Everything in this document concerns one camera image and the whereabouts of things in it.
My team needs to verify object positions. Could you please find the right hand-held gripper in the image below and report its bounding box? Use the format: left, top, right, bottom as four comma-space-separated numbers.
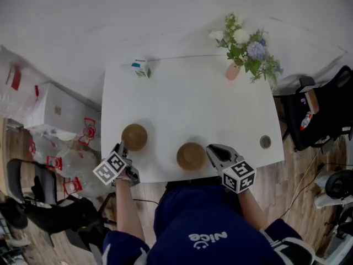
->
206, 144, 256, 194

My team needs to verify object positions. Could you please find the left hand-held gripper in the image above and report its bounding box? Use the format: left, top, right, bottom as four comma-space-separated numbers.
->
93, 140, 141, 186

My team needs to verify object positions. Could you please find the brown ceramic bowl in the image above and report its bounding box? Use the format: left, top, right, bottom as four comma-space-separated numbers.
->
176, 141, 207, 169
177, 147, 207, 172
121, 123, 148, 152

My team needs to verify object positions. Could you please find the person's left forearm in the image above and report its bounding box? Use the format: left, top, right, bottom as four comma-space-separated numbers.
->
114, 175, 146, 242

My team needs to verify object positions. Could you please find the person's right forearm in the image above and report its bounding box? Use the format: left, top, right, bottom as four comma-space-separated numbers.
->
237, 188, 270, 231

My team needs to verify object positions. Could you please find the round grey table grommet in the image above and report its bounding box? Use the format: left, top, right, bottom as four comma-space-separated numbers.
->
259, 135, 272, 150

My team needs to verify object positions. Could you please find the white cardboard box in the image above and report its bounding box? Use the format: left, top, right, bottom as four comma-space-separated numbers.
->
26, 82, 101, 134

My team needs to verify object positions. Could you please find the navy blue shirt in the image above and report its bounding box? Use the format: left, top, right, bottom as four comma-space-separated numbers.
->
101, 185, 317, 265

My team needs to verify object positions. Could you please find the small white carton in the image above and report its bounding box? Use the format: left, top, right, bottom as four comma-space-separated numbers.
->
130, 59, 152, 79

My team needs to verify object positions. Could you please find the pink vase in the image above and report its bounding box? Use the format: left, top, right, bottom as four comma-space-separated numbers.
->
225, 62, 240, 81

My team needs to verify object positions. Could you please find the plastic bottle with red label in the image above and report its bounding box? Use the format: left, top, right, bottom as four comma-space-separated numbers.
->
299, 111, 313, 131

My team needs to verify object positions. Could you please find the black padded office chair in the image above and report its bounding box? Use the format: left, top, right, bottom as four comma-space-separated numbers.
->
0, 158, 116, 265

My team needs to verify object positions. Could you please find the white and purple flower bouquet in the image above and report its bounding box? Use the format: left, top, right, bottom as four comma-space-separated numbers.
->
208, 11, 284, 89

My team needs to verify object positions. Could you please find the grey and black floor appliance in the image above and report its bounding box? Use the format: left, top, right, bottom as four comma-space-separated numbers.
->
314, 169, 353, 209

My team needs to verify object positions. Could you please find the black mesh office chair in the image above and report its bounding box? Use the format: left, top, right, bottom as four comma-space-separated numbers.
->
272, 65, 353, 152

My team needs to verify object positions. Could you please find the clear bag of plastic bottles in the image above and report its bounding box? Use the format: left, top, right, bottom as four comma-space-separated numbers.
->
0, 45, 50, 121

